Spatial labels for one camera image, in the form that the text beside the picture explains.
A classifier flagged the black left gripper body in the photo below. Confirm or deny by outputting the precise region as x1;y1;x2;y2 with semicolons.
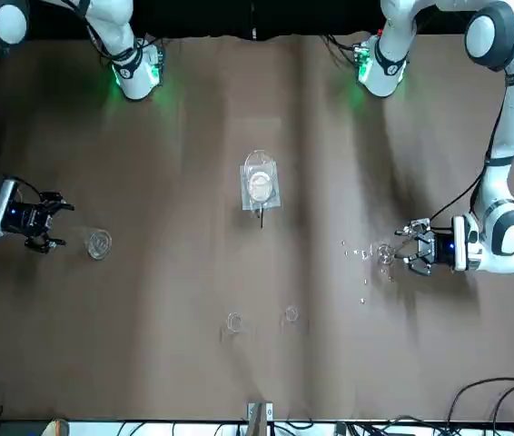
414;230;456;268

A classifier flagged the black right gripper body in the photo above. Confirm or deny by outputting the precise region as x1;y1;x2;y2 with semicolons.
4;203;55;237

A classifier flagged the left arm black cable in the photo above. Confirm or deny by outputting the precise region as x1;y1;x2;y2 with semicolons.
428;84;510;224

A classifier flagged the aluminium camera post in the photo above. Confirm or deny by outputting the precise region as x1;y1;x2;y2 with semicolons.
246;401;274;436

